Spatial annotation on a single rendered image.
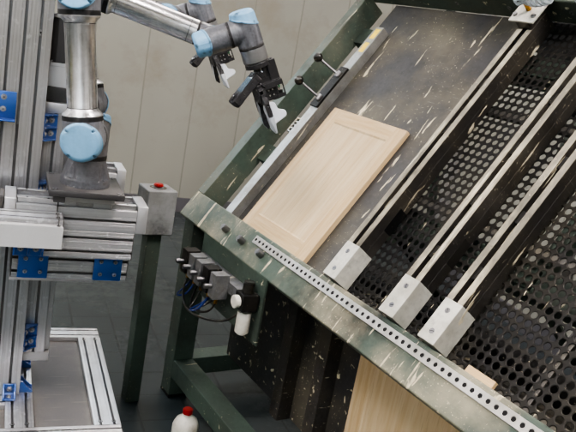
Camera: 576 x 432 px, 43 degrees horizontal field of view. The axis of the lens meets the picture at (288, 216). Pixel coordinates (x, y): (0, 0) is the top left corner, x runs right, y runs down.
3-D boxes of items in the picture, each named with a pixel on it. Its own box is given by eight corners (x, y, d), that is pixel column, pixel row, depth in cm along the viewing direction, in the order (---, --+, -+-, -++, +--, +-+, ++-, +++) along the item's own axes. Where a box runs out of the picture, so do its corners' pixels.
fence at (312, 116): (231, 214, 284) (225, 209, 281) (381, 33, 294) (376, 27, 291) (237, 219, 280) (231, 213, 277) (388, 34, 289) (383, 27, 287)
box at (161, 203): (133, 225, 291) (138, 183, 287) (161, 225, 297) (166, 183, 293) (143, 235, 281) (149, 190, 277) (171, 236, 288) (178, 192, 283)
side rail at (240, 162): (214, 205, 307) (197, 189, 301) (375, 12, 319) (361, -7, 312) (220, 209, 302) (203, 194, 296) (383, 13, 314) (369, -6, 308)
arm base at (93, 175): (61, 187, 218) (64, 155, 216) (57, 175, 232) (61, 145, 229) (111, 191, 224) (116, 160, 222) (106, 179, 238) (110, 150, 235)
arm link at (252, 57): (243, 53, 206) (236, 51, 213) (249, 69, 208) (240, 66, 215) (267, 45, 208) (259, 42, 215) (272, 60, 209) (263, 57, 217)
